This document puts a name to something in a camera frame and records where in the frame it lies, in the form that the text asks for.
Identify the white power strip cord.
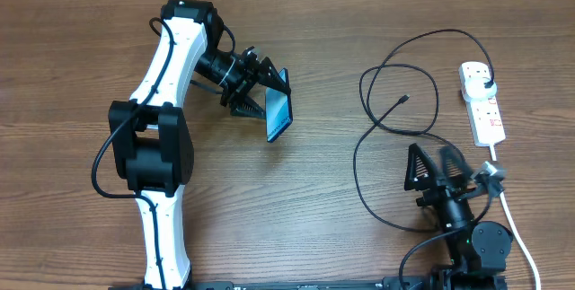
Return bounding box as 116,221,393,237
488,144,543,290

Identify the black USB charging cable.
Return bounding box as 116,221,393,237
352,28,496,233

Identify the white round charger plug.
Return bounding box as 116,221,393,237
461,77,498,102

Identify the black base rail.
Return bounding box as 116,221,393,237
190,276,434,290

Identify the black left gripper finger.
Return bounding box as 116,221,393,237
256,57,291,95
229,93,266,119

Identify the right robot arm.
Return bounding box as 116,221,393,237
398,144,514,290

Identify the white power strip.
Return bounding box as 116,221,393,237
458,61,506,147

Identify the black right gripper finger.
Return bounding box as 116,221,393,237
439,146,473,182
404,143,438,191

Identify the blue screen smartphone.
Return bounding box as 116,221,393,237
265,88,293,143

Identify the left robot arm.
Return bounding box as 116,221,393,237
103,0,294,289

